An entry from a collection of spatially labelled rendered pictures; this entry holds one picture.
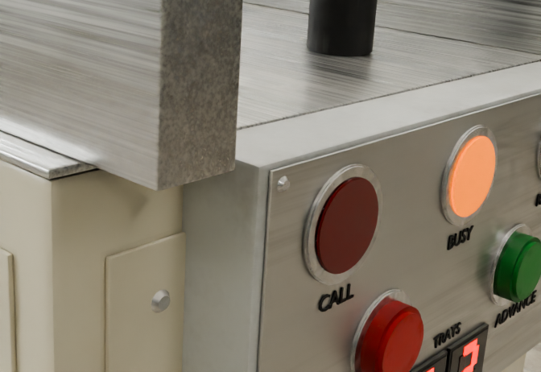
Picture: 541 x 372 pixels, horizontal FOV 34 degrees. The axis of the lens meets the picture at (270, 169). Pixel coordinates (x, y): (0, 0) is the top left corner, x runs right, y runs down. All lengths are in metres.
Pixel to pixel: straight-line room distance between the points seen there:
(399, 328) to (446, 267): 0.05
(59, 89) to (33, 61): 0.01
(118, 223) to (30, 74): 0.05
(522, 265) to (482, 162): 0.06
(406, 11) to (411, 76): 0.13
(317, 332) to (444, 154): 0.08
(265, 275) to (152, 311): 0.04
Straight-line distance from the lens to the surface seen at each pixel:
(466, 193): 0.34
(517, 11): 0.48
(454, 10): 0.49
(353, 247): 0.29
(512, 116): 0.37
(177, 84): 0.21
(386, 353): 0.31
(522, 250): 0.39
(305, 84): 0.35
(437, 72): 0.40
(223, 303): 0.27
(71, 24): 0.24
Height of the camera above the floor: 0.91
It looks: 18 degrees down
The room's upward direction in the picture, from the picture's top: 4 degrees clockwise
